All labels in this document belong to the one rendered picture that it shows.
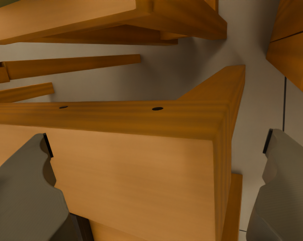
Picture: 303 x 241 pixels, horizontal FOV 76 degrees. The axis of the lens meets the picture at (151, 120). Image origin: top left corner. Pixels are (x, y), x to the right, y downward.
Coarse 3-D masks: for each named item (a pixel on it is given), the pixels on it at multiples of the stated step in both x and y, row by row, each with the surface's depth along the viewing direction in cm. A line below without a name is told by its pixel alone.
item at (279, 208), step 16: (272, 144) 10; (288, 144) 9; (272, 160) 9; (288, 160) 8; (272, 176) 8; (288, 176) 8; (272, 192) 7; (288, 192) 7; (256, 208) 6; (272, 208) 6; (288, 208) 6; (256, 224) 6; (272, 224) 6; (288, 224) 6; (256, 240) 6; (272, 240) 6; (288, 240) 5
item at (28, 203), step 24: (24, 144) 10; (48, 144) 11; (0, 168) 8; (24, 168) 8; (48, 168) 9; (0, 192) 7; (24, 192) 7; (48, 192) 7; (0, 216) 6; (24, 216) 6; (48, 216) 6; (0, 240) 6; (24, 240) 6; (48, 240) 6; (72, 240) 7
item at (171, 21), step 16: (160, 0) 26; (176, 0) 31; (192, 0) 38; (208, 0) 69; (144, 16) 26; (160, 16) 27; (176, 16) 31; (192, 16) 39; (208, 16) 53; (80, 32) 43; (96, 32) 48; (112, 32) 54; (128, 32) 61; (144, 32) 70; (160, 32) 80; (176, 32) 47; (192, 32) 50; (208, 32) 55; (224, 32) 82
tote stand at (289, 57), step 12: (288, 0) 51; (300, 0) 35; (288, 12) 47; (300, 12) 32; (276, 24) 71; (288, 24) 42; (300, 24) 30; (276, 36) 62; (288, 36) 42; (300, 36) 28; (276, 48) 54; (288, 48) 36; (300, 48) 27; (276, 60) 49; (288, 60) 33; (300, 60) 25; (288, 72) 31; (300, 72) 24; (300, 84) 23
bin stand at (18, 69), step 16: (0, 64) 52; (16, 64) 54; (32, 64) 58; (48, 64) 63; (64, 64) 68; (80, 64) 74; (96, 64) 82; (112, 64) 91; (128, 64) 103; (0, 80) 51
